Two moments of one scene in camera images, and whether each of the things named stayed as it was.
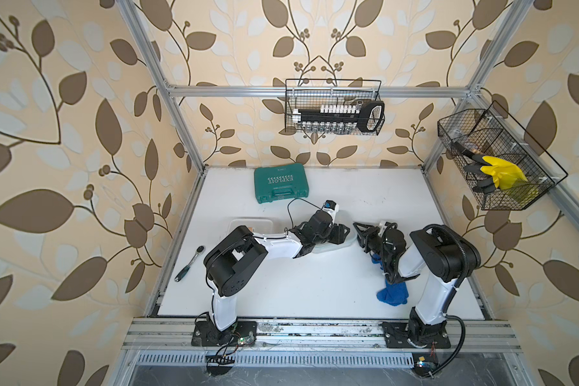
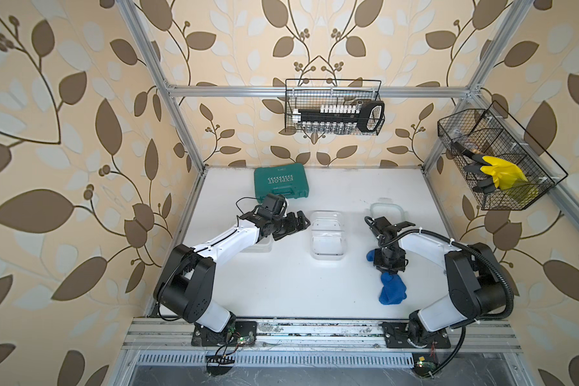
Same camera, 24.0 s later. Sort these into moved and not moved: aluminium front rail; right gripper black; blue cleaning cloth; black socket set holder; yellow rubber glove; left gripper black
Moved: right gripper black; left gripper black
Not moved: blue cleaning cloth; aluminium front rail; black socket set holder; yellow rubber glove
